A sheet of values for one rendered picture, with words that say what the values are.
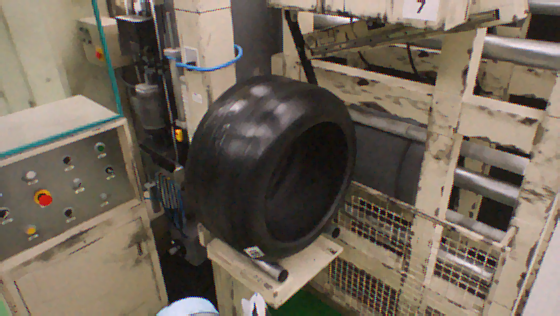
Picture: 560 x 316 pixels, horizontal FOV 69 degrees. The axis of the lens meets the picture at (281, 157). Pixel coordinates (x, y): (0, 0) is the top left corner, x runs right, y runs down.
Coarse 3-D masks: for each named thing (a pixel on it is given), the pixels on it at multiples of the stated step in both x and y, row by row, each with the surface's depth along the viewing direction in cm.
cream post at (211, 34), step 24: (192, 0) 117; (216, 0) 120; (192, 24) 121; (216, 24) 123; (216, 48) 126; (192, 72) 131; (216, 72) 129; (216, 96) 132; (192, 120) 142; (216, 264) 174; (216, 288) 184; (240, 288) 177; (240, 312) 184
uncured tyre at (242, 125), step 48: (240, 96) 115; (288, 96) 111; (336, 96) 125; (192, 144) 116; (240, 144) 105; (288, 144) 108; (336, 144) 148; (192, 192) 118; (240, 192) 105; (288, 192) 159; (336, 192) 141; (240, 240) 113; (288, 240) 128
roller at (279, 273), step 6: (222, 240) 144; (246, 258) 137; (258, 264) 133; (264, 264) 131; (270, 264) 130; (276, 264) 130; (264, 270) 131; (270, 270) 129; (276, 270) 128; (282, 270) 128; (276, 276) 128; (282, 276) 127; (282, 282) 129
